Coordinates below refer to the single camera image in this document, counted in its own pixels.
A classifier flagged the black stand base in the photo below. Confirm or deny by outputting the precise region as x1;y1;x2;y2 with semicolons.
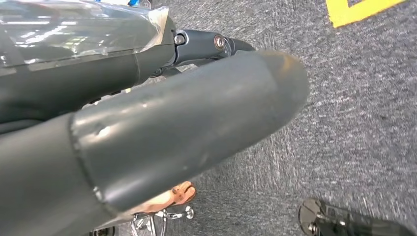
297;198;417;236

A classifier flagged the yellow floor tape square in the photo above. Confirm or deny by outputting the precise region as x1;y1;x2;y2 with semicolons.
326;0;408;29

